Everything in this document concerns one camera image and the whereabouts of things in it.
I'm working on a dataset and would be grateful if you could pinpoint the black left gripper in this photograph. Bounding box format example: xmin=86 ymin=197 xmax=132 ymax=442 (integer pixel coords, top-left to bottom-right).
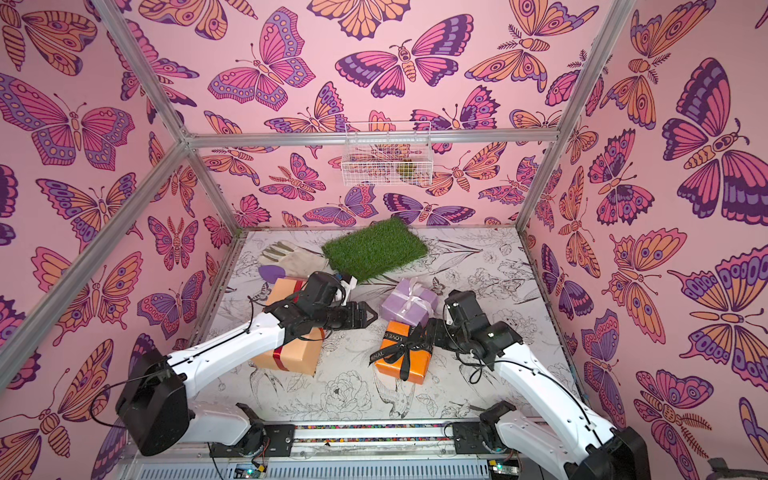
xmin=313 ymin=302 xmax=380 ymax=331

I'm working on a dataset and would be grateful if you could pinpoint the black lettered ribbon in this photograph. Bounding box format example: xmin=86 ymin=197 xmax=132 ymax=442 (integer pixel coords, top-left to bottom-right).
xmin=368 ymin=323 xmax=442 ymax=383

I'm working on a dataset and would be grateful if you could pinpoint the orange gift box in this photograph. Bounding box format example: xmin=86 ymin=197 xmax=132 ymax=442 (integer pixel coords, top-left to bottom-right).
xmin=374 ymin=320 xmax=434 ymax=386

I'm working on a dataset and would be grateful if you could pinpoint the lilac gift box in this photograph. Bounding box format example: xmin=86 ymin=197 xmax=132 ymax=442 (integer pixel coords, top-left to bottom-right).
xmin=379 ymin=279 xmax=439 ymax=327

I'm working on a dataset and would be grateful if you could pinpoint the large tan gift box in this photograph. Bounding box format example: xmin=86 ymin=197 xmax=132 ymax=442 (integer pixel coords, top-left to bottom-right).
xmin=249 ymin=283 xmax=326 ymax=377

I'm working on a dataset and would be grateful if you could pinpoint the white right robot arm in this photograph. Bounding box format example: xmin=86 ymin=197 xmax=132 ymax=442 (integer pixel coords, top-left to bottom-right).
xmin=434 ymin=290 xmax=651 ymax=479

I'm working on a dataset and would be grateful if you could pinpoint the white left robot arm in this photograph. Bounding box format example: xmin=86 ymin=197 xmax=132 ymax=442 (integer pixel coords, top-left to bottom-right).
xmin=116 ymin=271 xmax=378 ymax=457

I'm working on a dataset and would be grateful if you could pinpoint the white satin ribbon bow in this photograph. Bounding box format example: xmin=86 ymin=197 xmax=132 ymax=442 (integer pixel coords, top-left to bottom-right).
xmin=393 ymin=280 xmax=438 ymax=325

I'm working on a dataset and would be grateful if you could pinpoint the red ribbon bow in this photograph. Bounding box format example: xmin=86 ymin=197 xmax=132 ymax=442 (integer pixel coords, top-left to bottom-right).
xmin=269 ymin=278 xmax=304 ymax=371

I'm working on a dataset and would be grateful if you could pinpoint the green artificial grass mat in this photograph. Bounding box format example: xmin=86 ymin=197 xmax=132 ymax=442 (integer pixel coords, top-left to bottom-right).
xmin=322 ymin=218 xmax=429 ymax=282

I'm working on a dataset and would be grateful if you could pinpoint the beige gardening glove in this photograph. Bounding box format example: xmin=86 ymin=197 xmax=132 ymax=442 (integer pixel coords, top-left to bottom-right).
xmin=258 ymin=241 xmax=329 ymax=279

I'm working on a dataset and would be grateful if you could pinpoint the purple pink hand trowel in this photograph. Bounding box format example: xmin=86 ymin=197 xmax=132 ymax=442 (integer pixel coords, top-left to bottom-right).
xmin=258 ymin=265 xmax=287 ymax=284

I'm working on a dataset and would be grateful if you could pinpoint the green item in basket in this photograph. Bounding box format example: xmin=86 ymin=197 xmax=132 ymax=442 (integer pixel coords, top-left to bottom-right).
xmin=395 ymin=159 xmax=418 ymax=183

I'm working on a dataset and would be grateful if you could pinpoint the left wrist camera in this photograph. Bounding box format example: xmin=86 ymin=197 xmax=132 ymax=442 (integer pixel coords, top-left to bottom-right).
xmin=334 ymin=273 xmax=358 ymax=306

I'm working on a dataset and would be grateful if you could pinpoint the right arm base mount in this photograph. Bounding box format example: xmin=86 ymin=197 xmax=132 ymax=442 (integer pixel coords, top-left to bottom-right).
xmin=450 ymin=401 xmax=517 ymax=455

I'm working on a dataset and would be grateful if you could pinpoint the aluminium front rail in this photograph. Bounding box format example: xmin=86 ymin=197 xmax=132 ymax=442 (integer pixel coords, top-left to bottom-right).
xmin=114 ymin=419 xmax=545 ymax=479

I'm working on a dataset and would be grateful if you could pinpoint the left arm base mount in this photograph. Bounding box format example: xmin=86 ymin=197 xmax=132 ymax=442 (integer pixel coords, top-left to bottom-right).
xmin=212 ymin=424 xmax=296 ymax=459

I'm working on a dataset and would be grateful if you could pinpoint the white wire basket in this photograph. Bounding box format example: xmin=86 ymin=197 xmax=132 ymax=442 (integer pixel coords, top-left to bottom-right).
xmin=339 ymin=120 xmax=434 ymax=188

